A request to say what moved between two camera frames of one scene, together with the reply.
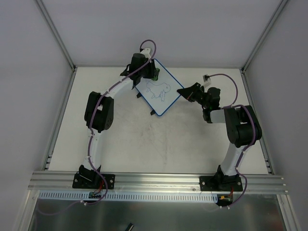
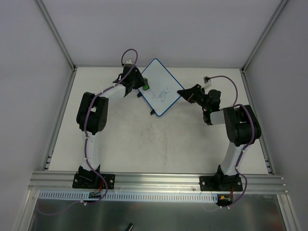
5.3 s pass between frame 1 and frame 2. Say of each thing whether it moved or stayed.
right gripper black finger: stayed
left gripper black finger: moved
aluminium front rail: stayed
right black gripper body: stayed
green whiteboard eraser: moved
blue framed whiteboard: stayed
